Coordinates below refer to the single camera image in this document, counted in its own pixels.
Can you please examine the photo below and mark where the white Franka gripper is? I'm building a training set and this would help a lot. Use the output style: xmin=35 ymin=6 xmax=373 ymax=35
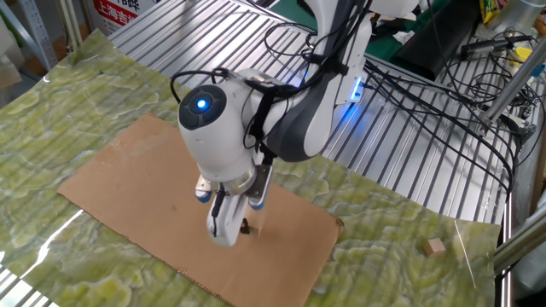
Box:
xmin=206 ymin=190 xmax=252 ymax=248

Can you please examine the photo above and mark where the medium wooden block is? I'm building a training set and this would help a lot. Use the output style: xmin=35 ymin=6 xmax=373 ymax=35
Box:
xmin=423 ymin=237 xmax=447 ymax=258

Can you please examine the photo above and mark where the brown cardboard sheet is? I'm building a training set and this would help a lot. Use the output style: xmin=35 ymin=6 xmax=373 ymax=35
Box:
xmin=56 ymin=113 xmax=345 ymax=307

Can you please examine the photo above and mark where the green marble pattern mat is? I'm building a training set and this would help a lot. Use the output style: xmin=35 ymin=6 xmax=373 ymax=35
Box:
xmin=0 ymin=28 xmax=502 ymax=307

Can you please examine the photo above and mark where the green cutting mat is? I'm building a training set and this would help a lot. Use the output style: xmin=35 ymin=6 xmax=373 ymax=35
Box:
xmin=270 ymin=0 xmax=453 ymax=63

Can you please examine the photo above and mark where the cardboard box red print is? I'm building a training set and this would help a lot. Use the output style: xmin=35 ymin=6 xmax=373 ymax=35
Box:
xmin=84 ymin=0 xmax=161 ymax=38

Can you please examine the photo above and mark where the black pouch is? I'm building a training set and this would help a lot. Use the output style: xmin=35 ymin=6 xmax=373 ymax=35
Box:
xmin=390 ymin=0 xmax=482 ymax=82

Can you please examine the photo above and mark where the black handheld tool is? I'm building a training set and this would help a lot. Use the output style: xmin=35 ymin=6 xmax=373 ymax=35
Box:
xmin=459 ymin=34 xmax=535 ymax=61

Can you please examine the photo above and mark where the small yellow object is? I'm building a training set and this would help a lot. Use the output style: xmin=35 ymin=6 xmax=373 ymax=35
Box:
xmin=514 ymin=45 xmax=534 ymax=66

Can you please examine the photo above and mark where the yellow snack bag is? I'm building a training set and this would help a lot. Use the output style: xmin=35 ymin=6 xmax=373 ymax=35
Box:
xmin=479 ymin=0 xmax=513 ymax=25

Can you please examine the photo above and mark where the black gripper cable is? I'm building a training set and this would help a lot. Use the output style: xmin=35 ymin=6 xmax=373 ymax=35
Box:
xmin=211 ymin=182 xmax=227 ymax=239

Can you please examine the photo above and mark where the silver wrist camera blue cap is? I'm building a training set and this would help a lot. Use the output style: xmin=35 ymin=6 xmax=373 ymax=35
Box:
xmin=194 ymin=173 xmax=213 ymax=204
xmin=246 ymin=164 xmax=274 ymax=211

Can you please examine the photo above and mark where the black camera cable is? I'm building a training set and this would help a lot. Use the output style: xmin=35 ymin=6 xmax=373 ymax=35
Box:
xmin=241 ymin=0 xmax=375 ymax=168

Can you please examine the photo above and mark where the black power cable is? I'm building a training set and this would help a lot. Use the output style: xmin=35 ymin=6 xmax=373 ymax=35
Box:
xmin=361 ymin=76 xmax=513 ymax=197
xmin=362 ymin=59 xmax=520 ymax=195

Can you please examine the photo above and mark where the thin black cable coil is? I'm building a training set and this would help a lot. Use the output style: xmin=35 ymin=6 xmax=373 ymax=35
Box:
xmin=467 ymin=70 xmax=521 ymax=107

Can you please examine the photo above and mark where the aluminium rail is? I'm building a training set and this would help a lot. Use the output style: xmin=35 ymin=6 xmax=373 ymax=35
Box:
xmin=493 ymin=208 xmax=546 ymax=274

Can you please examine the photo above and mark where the grey metal shelf post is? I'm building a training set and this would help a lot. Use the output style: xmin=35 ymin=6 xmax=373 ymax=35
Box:
xmin=15 ymin=0 xmax=59 ymax=72

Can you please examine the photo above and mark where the aluminium profile post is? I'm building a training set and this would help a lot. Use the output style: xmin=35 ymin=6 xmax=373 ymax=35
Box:
xmin=480 ymin=38 xmax=546 ymax=129

